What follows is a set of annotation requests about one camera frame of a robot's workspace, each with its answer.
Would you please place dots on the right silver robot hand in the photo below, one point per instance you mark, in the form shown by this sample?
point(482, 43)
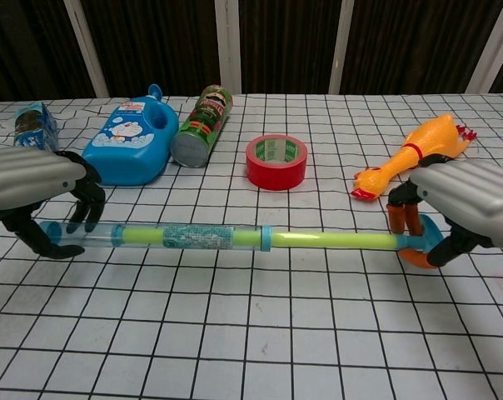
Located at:
point(468, 196)

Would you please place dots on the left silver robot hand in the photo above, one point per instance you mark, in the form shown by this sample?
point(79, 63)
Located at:
point(31, 177)

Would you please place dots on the green blue water pump toy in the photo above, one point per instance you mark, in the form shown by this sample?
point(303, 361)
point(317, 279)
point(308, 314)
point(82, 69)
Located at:
point(193, 238)

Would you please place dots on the blue cookie box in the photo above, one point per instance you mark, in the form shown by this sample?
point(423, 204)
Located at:
point(37, 129)

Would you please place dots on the yellow rubber chicken toy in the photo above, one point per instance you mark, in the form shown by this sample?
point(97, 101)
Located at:
point(422, 143)

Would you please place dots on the blue detergent bottle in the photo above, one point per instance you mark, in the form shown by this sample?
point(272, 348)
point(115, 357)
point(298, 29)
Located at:
point(128, 141)

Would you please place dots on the green Pringles can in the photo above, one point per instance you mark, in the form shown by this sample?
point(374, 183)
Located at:
point(203, 121)

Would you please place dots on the red tape roll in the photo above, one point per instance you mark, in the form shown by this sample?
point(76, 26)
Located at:
point(276, 173)

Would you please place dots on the white black-grid tablecloth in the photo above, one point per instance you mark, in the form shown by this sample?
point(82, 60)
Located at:
point(251, 333)

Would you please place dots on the white railing post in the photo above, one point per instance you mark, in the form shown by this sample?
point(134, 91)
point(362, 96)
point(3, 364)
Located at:
point(491, 46)
point(87, 50)
point(345, 46)
point(227, 46)

